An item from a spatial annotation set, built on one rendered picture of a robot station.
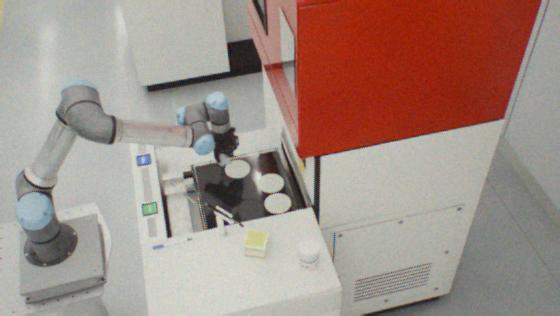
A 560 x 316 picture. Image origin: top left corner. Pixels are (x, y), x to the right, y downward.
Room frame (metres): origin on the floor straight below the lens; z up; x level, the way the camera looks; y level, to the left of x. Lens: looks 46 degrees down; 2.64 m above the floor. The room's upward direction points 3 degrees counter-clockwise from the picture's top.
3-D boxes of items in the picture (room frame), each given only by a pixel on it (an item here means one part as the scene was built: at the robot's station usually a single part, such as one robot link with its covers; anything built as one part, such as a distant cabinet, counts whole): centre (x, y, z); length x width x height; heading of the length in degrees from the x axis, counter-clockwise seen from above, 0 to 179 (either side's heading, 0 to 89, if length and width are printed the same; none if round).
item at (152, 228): (1.53, 0.51, 0.89); 0.55 x 0.09 x 0.14; 12
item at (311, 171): (1.78, -0.03, 1.02); 0.82 x 0.03 x 0.40; 12
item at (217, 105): (1.67, 0.22, 1.21); 0.09 x 0.08 x 0.11; 109
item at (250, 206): (1.55, 0.14, 0.90); 0.34 x 0.34 x 0.01; 12
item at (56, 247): (1.32, 0.85, 0.94); 0.15 x 0.15 x 0.10
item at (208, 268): (1.15, 0.16, 0.89); 0.62 x 0.35 x 0.14; 102
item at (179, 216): (1.47, 0.40, 0.87); 0.36 x 0.08 x 0.03; 12
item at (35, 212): (1.33, 0.85, 1.05); 0.13 x 0.12 x 0.14; 19
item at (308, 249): (1.14, -0.08, 1.01); 0.07 x 0.07 x 0.10
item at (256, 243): (1.20, 0.09, 1.00); 0.07 x 0.07 x 0.07; 77
